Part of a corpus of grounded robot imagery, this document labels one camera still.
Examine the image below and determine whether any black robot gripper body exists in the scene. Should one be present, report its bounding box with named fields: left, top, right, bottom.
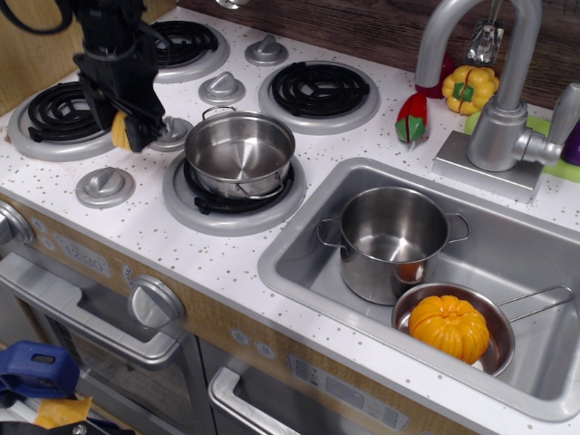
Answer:
left=73, top=26, right=165, bottom=113

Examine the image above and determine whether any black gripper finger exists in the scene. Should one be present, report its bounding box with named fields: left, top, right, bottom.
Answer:
left=81, top=83, right=118, bottom=131
left=124, top=111, right=165, bottom=153

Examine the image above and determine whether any yellow toy corn cob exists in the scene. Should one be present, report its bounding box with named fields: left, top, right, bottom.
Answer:
left=111, top=111, right=131, bottom=150

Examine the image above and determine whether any small steel pan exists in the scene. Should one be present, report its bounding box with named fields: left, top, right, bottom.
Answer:
left=185, top=107, right=295, bottom=200

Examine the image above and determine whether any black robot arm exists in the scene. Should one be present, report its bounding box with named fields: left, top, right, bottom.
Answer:
left=71, top=1, right=165, bottom=153

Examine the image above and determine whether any silver stove knob middle left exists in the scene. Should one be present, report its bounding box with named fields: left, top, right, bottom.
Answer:
left=149, top=116, right=193, bottom=152

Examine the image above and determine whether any silver stove knob front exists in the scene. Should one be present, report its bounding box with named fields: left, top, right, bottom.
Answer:
left=75, top=167, right=135, bottom=209

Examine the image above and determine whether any silver stove knob centre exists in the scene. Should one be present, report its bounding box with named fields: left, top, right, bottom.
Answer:
left=198, top=72, right=246, bottom=105

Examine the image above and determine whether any front left black burner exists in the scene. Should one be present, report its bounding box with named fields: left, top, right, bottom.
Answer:
left=8, top=82, right=114, bottom=162

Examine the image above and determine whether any black burner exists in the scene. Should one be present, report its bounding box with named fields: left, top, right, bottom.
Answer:
left=257, top=61, right=380, bottom=136
left=151, top=20, right=229, bottom=84
left=162, top=152, right=306, bottom=237
left=8, top=82, right=114, bottom=162

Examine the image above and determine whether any back left black burner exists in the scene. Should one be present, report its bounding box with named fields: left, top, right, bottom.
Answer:
left=151, top=20, right=229, bottom=84

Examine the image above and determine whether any front right black burner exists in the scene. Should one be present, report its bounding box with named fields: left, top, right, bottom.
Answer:
left=162, top=152, right=306, bottom=237

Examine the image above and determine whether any silver left edge knob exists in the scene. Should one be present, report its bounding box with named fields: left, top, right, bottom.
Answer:
left=0, top=201, right=34, bottom=246

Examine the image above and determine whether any silver oven dial knob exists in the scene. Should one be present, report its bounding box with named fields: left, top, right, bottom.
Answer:
left=127, top=274, right=186, bottom=329

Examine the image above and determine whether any back right black burner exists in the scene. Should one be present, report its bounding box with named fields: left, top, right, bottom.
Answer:
left=257, top=61, right=380, bottom=136

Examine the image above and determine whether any tall steel pot in sink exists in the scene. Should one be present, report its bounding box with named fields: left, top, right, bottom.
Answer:
left=316, top=187, right=471, bottom=306

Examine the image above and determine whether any red toy chili pepper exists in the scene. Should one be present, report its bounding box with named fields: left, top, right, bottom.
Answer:
left=395, top=92, right=428, bottom=143

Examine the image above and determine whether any yellow cloth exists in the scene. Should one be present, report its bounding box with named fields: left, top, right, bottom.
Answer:
left=34, top=397, right=92, bottom=430

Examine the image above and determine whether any dark red toy vegetable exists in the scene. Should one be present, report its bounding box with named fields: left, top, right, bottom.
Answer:
left=415, top=53, right=456, bottom=99

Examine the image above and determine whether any yellow toy bell pepper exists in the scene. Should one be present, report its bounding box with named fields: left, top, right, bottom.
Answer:
left=441, top=65, right=499, bottom=115

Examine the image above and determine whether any orange toy pumpkin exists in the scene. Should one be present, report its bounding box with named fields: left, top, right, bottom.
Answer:
left=408, top=295, right=490, bottom=364

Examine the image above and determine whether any silver toy faucet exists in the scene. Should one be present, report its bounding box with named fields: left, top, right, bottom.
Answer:
left=432, top=0, right=579, bottom=203

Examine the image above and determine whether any grey sink basin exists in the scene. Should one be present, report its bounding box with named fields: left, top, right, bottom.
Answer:
left=258, top=158, right=579, bottom=422

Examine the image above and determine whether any green toy plate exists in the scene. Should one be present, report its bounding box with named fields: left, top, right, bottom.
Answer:
left=463, top=112, right=579, bottom=183

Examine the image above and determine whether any purple toy eggplant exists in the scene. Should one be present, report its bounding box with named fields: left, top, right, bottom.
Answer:
left=560, top=121, right=580, bottom=166

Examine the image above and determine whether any silver oven door handle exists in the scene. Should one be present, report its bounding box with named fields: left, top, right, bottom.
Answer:
left=1, top=254, right=180, bottom=370

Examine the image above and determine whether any silver right door handle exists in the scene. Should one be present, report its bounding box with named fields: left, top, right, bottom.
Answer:
left=208, top=367, right=296, bottom=435

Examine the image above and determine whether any steel saucepan with wire handle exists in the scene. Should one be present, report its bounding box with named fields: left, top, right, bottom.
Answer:
left=391, top=283, right=575, bottom=377

